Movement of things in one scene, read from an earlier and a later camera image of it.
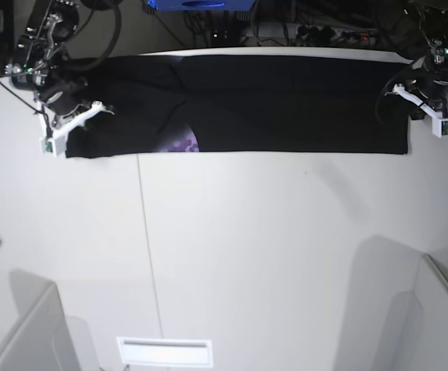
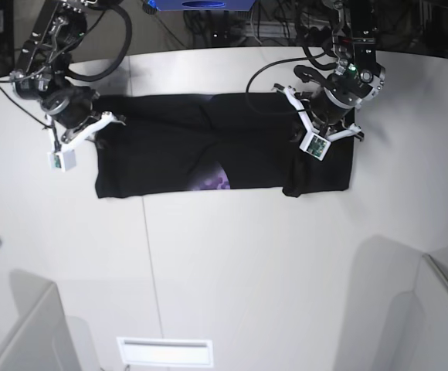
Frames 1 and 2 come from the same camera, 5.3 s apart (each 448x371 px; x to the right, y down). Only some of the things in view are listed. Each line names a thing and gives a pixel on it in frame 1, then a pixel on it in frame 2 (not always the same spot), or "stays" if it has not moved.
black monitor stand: (5, 34) stays
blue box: (201, 5) stays
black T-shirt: (192, 103) → (168, 143)
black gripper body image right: (435, 83) → (327, 109)
